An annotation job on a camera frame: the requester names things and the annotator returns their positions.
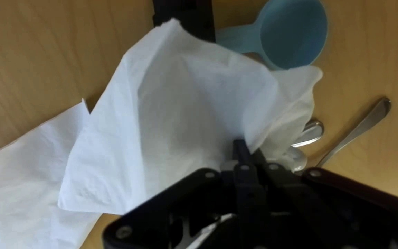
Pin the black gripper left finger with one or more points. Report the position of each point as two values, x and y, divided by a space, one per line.
185 212

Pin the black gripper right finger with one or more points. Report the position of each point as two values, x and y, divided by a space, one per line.
346 216

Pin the white paper towel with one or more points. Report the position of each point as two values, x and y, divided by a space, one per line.
176 115

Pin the silver spoon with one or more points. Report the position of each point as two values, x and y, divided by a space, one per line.
362 124

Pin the blue plastic measuring cup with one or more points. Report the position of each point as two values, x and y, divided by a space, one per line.
296 32

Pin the black rectangular block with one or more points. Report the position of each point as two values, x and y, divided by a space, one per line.
194 14

